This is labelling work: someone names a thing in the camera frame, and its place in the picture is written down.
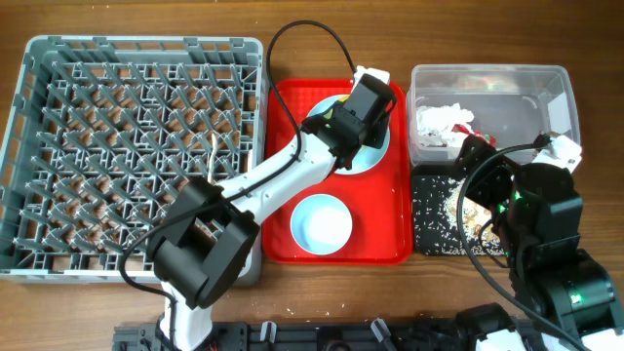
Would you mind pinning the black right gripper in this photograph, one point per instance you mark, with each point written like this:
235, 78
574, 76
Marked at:
498, 170

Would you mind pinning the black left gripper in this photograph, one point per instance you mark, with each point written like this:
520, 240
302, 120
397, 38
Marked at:
378, 139

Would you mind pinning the rice food waste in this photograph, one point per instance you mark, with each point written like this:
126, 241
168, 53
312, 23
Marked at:
468, 219

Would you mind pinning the red snack wrapper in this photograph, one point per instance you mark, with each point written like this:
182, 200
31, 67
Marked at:
458, 128

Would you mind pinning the white tissue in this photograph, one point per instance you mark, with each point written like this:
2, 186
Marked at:
434, 125

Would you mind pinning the light blue small bowl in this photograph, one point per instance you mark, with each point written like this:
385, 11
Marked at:
321, 224

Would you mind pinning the white plastic spoon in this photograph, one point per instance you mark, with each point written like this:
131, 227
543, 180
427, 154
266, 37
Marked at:
211, 164

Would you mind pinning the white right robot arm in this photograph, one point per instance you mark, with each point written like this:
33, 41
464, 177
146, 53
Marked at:
535, 212

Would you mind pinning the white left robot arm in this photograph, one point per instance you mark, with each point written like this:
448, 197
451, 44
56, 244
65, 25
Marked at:
209, 230

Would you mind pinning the grey plastic dishwasher rack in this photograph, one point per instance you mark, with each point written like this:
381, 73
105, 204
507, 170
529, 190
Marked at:
103, 133

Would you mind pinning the light blue plate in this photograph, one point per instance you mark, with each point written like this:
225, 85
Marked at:
367, 157

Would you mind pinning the black plastic tray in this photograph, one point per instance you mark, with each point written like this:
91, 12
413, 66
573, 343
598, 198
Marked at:
429, 214

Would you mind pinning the clear plastic bin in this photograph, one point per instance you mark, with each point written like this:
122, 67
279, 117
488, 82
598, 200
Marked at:
512, 103

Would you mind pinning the red plastic tray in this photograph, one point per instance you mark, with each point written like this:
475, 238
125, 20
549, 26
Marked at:
379, 199

